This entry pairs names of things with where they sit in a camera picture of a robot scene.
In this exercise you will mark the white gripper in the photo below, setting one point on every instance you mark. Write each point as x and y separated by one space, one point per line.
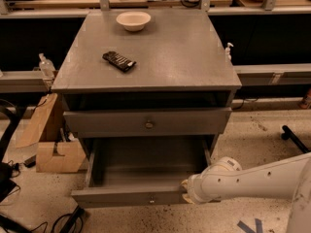
195 188

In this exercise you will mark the grey drawer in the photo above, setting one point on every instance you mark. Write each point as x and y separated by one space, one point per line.
141 171
156 122

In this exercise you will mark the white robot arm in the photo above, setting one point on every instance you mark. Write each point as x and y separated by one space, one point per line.
285 179

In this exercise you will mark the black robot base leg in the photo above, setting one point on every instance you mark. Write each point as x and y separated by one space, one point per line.
288 134

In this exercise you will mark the grey top drawer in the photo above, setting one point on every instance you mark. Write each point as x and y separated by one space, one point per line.
156 122

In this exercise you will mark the grey wooden drawer cabinet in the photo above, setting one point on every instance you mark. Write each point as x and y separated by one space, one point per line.
180 64

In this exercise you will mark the black power strip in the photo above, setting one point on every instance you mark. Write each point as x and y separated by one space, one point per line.
74 223

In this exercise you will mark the brown cardboard box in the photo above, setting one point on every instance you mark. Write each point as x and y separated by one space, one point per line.
43 132

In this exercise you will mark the white pump bottle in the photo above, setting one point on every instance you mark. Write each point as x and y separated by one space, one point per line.
228 48

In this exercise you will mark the orange bottle on floor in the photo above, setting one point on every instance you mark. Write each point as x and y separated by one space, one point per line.
305 103

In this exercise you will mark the black snack bar packet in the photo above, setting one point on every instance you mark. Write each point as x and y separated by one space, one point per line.
117 60

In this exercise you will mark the white paper bowl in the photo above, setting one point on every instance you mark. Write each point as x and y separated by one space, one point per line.
133 21

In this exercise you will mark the clear plastic bottle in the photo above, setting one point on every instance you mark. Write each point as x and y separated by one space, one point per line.
46 66

